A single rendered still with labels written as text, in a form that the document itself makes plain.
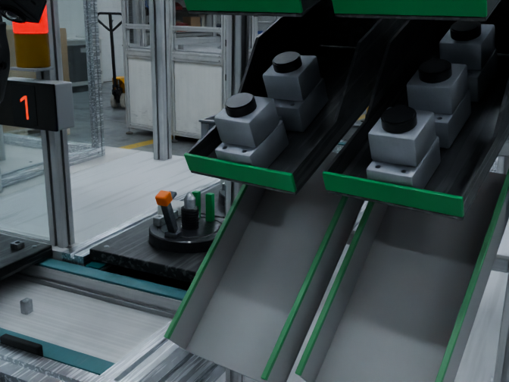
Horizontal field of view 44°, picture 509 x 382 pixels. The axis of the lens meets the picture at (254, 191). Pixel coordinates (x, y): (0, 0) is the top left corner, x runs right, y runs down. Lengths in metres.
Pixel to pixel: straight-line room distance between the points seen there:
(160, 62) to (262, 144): 1.45
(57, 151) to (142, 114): 5.69
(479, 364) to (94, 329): 0.56
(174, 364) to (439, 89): 0.44
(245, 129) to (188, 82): 5.65
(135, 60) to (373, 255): 6.11
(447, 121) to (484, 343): 0.52
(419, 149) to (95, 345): 0.53
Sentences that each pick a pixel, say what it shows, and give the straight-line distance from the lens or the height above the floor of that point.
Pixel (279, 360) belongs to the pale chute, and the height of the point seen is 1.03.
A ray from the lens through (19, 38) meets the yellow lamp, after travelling 1.01.
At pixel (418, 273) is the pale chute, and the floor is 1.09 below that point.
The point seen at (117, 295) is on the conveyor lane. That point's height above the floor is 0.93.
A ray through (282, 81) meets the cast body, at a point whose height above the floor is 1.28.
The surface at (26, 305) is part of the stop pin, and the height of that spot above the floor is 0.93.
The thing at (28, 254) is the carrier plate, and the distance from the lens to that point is 1.07.
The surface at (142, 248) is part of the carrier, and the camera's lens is 1.05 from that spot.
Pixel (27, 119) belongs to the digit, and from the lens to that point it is 1.02.
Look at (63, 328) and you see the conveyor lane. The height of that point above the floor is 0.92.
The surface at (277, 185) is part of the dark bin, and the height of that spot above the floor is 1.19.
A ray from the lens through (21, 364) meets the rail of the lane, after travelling 0.80.
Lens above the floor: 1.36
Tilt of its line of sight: 17 degrees down
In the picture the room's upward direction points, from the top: 1 degrees clockwise
